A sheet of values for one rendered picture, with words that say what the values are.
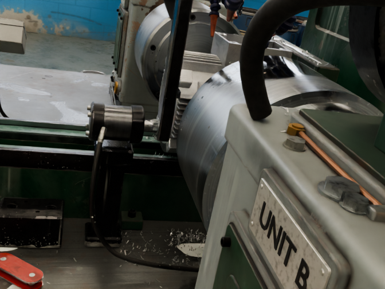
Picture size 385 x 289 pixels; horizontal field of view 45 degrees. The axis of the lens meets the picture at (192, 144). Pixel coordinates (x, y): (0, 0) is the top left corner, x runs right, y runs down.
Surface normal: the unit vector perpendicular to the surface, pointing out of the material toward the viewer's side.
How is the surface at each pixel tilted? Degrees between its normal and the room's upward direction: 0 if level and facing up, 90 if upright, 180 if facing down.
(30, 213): 0
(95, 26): 90
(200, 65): 89
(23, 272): 0
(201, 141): 77
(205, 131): 70
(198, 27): 90
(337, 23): 90
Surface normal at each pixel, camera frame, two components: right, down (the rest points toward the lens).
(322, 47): -0.96, -0.07
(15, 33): 0.27, -0.14
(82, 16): 0.25, 0.40
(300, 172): -0.08, -0.90
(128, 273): 0.17, -0.91
